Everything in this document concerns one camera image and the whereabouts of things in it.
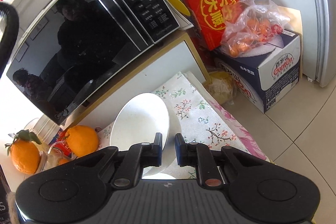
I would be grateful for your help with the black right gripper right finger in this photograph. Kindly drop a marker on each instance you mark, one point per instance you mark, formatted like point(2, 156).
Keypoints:
point(254, 187)

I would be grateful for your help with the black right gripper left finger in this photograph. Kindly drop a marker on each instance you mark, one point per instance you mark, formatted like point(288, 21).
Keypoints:
point(82, 187)

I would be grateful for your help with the small white bowl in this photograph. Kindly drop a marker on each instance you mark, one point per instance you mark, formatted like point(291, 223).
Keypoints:
point(138, 121)

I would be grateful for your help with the glass jar with bamboo lid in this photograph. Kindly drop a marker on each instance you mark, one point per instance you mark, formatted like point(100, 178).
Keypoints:
point(52, 158)

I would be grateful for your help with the red and white paper cup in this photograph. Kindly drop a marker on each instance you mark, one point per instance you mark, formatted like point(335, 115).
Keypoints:
point(61, 144)

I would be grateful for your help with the large orange on table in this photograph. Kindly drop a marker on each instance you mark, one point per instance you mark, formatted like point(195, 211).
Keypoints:
point(82, 140)

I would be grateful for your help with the large orange on jar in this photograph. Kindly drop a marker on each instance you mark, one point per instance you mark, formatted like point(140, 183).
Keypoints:
point(24, 152)

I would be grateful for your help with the floral tablecloth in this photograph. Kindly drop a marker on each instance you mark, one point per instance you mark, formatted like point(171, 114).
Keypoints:
point(196, 115)

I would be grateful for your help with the yellowish plastic bag on floor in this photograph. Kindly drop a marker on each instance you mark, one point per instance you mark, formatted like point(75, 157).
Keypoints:
point(222, 87)

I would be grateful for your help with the white and blue Ganten box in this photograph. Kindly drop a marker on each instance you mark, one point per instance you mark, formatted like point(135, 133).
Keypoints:
point(265, 74)

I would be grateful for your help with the black Midea microwave oven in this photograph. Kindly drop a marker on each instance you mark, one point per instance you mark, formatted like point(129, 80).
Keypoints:
point(74, 47)

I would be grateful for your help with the plastic bag of oranges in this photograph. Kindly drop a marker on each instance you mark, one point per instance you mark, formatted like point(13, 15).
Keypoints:
point(251, 24)

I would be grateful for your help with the white refrigerator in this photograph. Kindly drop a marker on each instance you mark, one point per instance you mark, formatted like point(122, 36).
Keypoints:
point(325, 10)

